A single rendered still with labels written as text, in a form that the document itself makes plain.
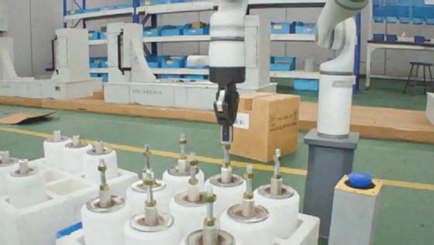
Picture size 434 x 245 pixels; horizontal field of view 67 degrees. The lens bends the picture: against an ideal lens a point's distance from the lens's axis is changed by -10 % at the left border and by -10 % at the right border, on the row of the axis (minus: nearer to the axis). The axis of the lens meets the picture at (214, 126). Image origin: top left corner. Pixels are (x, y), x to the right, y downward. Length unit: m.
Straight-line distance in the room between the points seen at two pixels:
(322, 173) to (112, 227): 0.59
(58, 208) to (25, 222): 0.09
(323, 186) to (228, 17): 0.55
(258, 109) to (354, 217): 1.20
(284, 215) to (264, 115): 1.06
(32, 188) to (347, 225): 0.69
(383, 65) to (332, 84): 7.85
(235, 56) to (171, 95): 2.24
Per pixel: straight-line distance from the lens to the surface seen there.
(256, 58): 2.67
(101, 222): 0.66
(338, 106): 0.99
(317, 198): 1.04
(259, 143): 1.77
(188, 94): 2.85
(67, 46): 3.77
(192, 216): 0.66
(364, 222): 0.62
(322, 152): 1.00
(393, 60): 8.83
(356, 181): 0.61
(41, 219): 0.91
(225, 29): 0.71
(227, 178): 0.78
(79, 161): 1.12
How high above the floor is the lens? 0.53
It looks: 12 degrees down
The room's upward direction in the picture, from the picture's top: straight up
